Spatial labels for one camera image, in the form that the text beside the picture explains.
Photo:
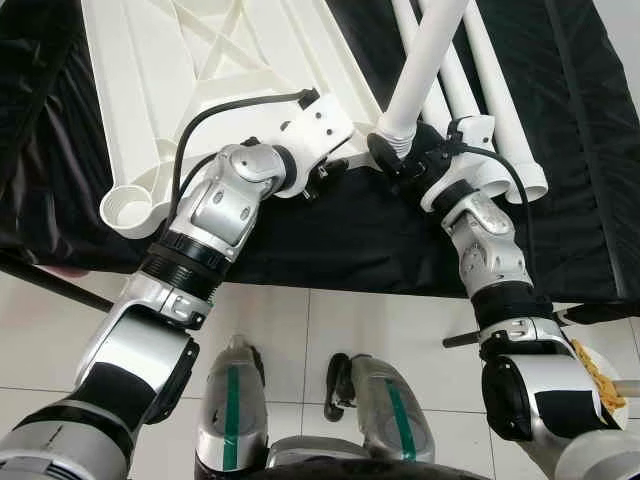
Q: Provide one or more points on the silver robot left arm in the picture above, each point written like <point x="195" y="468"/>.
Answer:
<point x="215" y="215"/>

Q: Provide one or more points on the white plastic table top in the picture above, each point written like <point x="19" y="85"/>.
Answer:
<point x="150" y="90"/>

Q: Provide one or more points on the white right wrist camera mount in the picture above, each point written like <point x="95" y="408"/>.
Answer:
<point x="470" y="172"/>

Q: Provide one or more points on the crumpled yellow cloth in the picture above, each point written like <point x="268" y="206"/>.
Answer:
<point x="600" y="380"/>

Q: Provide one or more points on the black table cloth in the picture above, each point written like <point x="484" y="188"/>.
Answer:
<point x="370" y="240"/>

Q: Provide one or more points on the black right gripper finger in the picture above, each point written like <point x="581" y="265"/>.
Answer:
<point x="383" y="153"/>

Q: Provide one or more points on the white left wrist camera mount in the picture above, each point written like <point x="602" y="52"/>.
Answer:
<point x="320" y="125"/>

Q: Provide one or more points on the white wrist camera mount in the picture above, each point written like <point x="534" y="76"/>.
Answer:
<point x="320" y="125"/>
<point x="470" y="172"/>

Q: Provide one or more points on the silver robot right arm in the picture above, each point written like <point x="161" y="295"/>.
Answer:
<point x="490" y="250"/>

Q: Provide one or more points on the grey metal pole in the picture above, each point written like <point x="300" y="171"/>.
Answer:
<point x="626" y="386"/>

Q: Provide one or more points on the black robot waist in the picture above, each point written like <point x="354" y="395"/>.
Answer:
<point x="360" y="473"/>

